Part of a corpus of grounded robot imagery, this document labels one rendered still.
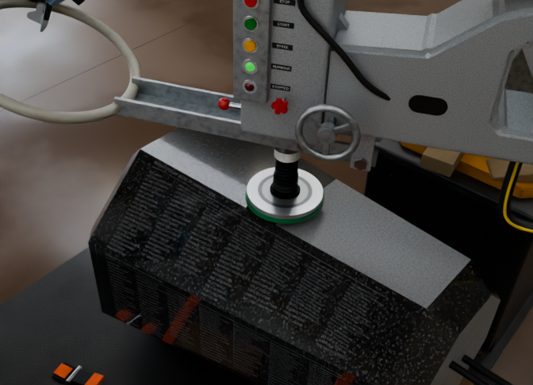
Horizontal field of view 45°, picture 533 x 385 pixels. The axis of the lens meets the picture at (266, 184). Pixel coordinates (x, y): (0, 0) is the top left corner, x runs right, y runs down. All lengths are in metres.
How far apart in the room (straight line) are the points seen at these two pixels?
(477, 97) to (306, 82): 0.37
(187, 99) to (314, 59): 0.48
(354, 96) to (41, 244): 1.88
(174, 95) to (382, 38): 0.62
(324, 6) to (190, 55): 2.98
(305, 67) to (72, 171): 2.11
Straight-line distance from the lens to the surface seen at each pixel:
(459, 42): 1.40
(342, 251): 1.72
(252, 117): 1.55
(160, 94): 1.81
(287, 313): 1.74
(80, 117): 1.68
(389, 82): 1.45
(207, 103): 1.77
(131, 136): 3.58
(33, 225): 3.12
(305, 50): 1.43
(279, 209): 1.74
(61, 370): 2.52
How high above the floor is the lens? 2.03
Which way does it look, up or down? 39 degrees down
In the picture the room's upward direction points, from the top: 2 degrees clockwise
